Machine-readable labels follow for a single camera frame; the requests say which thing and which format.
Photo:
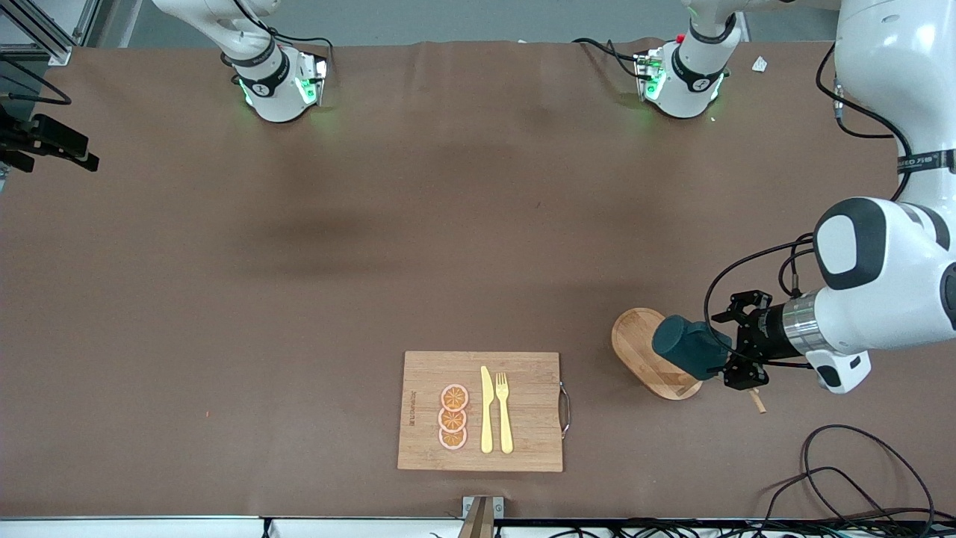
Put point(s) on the yellow plastic knife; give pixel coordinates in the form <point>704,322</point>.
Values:
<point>487,411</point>

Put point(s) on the dark teal ribbed mug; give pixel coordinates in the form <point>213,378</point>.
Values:
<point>687,344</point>

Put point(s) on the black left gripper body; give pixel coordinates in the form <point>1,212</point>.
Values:
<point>765,334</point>

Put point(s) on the aluminium profile with bracket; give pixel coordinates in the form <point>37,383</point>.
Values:
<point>482,512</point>

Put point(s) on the white paper scrap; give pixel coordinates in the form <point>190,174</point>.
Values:
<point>759,64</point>

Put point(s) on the white table edge rail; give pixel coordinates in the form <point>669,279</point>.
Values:
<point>149,527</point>

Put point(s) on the wooden mug tree stand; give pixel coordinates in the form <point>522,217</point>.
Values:
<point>642,351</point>

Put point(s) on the brown table cover sheet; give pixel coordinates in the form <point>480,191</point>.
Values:
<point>224,299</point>

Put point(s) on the toy orange slice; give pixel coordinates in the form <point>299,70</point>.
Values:
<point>454,397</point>

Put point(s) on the aluminium frame profile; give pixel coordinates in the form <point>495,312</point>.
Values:
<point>45,33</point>

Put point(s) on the yellow plastic fork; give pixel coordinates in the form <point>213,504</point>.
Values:
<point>505,418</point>

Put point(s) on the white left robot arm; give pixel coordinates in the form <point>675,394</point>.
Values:
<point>896,299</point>

